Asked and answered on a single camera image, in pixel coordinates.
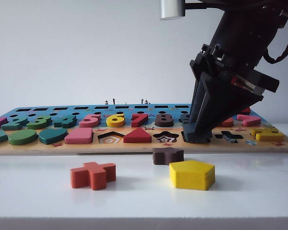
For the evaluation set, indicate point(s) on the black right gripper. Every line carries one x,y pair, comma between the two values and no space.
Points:
244,76

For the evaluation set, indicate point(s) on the dark blue square block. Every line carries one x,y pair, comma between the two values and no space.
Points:
199,138

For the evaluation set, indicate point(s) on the dark blue number nine block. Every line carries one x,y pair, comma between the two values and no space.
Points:
185,119

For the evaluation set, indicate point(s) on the orange number ten block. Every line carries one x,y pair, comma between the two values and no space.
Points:
226,122

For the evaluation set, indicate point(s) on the red minus sign block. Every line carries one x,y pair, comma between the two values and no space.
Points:
246,110

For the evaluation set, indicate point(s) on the pink greater-than sign block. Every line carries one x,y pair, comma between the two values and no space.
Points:
249,121

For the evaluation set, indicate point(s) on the brown number eight block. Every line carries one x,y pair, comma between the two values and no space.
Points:
164,124

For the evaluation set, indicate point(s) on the grey remote controller with toggles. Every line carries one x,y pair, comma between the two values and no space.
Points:
142,100

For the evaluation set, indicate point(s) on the brown star block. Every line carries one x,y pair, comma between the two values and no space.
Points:
166,155

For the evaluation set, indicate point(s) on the yellow math sign block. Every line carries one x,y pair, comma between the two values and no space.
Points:
270,136

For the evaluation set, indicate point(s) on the red number seven block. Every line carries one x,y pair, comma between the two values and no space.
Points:
138,122

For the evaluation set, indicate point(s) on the yellow pentagon block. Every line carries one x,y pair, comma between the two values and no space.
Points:
192,176

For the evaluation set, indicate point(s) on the red triangle block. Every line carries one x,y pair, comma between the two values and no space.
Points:
137,137

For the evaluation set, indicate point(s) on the yellow number six block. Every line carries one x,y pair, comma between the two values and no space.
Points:
115,124

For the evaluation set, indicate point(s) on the pink number five block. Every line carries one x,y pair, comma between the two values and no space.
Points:
88,123

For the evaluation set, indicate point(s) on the pink trapezoid block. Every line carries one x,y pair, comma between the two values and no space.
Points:
78,137

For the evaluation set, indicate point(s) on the orange cross block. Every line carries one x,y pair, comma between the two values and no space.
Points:
93,176

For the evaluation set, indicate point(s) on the teal number four block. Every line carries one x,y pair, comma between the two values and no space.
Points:
67,123

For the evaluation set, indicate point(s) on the colourful wooden puzzle board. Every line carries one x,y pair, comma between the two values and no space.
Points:
62,149

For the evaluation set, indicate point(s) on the teal heart block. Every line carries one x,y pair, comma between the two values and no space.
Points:
52,137

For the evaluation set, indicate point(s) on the green number three block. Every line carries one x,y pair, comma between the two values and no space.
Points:
37,124

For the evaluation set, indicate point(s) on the green circle block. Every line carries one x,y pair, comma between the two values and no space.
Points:
22,137

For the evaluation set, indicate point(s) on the teal number two block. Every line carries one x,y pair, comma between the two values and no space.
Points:
13,125

